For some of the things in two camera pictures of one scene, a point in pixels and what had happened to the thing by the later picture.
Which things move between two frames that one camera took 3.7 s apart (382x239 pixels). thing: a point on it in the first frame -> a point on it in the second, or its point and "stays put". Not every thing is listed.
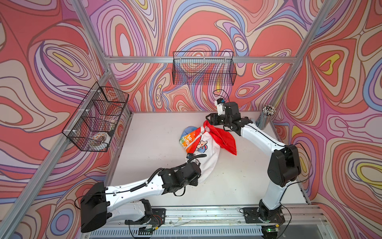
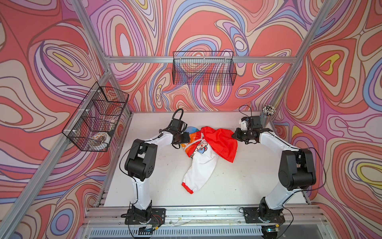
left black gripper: (195, 182) -> (186, 138)
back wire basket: (204, 67) stays put
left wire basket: (95, 121) stays put
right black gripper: (212, 121) -> (237, 134)
